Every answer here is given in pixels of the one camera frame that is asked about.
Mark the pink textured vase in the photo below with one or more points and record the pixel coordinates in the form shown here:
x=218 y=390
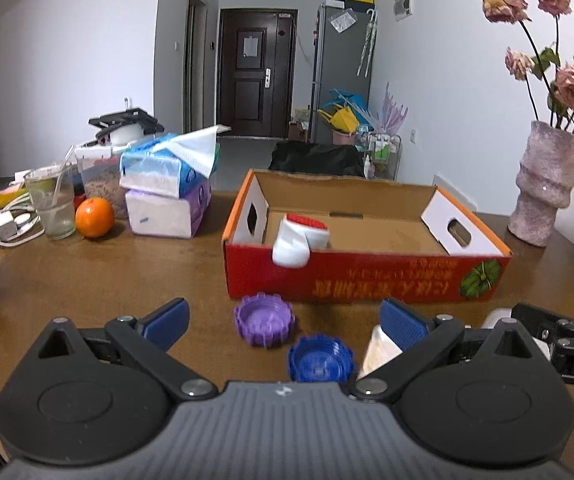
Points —
x=542 y=185

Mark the purple tissue pack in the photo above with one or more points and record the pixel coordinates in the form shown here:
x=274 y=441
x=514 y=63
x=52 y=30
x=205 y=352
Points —
x=167 y=212

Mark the blue and yellow umbrella pile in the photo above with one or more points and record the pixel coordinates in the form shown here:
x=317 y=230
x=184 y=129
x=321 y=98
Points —
x=342 y=112

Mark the white folded umbrella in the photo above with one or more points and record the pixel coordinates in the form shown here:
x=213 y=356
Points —
x=368 y=40

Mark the blue tissue pack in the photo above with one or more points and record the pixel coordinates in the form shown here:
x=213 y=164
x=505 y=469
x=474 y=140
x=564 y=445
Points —
x=157 y=170

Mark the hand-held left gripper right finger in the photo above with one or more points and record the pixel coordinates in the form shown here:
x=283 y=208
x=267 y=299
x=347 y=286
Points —
x=402 y=327

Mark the clear drinking straw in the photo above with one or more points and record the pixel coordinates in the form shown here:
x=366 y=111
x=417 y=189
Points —
x=64 y=170

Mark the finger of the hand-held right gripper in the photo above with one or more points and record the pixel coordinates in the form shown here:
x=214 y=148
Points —
x=537 y=317

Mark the black bag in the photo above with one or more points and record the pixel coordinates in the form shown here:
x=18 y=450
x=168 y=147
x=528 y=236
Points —
x=317 y=160

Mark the metal cart with bottles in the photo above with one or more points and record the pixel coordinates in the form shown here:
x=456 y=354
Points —
x=382 y=152

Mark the pale purple umbrella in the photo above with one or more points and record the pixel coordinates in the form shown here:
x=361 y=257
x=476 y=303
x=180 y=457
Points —
x=392 y=115

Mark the dark brown entrance door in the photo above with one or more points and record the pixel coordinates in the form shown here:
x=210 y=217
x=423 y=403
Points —
x=259 y=95

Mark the red and orange cardboard box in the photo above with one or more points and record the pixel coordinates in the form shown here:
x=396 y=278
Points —
x=367 y=280

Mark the black flat device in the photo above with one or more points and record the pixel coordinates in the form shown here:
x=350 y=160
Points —
x=124 y=120

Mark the cream square plastic piece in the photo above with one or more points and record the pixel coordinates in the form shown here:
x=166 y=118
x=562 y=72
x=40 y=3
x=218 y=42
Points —
x=379 y=355

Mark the white power adapter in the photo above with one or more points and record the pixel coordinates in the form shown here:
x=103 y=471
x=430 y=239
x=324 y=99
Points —
x=3 y=225

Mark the orange fruit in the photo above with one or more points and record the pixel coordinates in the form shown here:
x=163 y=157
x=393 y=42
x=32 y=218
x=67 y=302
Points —
x=95 y=217

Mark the grey refrigerator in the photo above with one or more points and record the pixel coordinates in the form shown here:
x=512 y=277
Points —
x=339 y=70

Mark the clear drinking glass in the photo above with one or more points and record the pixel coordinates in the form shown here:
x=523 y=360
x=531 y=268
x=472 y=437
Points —
x=54 y=210

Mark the pink bin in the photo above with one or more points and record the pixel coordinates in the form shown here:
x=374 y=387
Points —
x=344 y=137

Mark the purple plastic bottle cap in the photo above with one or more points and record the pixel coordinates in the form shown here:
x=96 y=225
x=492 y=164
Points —
x=264 y=320

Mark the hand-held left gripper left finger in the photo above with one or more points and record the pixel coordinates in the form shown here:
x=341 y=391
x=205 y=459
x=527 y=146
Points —
x=167 y=321

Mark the clear plastic bag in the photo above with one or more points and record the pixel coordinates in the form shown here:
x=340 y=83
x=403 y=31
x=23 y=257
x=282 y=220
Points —
x=343 y=21

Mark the blue plastic bottle cap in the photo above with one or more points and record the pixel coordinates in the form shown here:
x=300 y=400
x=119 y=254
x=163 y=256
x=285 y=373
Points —
x=322 y=360

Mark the clear plastic grain container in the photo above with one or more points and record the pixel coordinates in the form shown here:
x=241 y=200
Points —
x=99 y=185

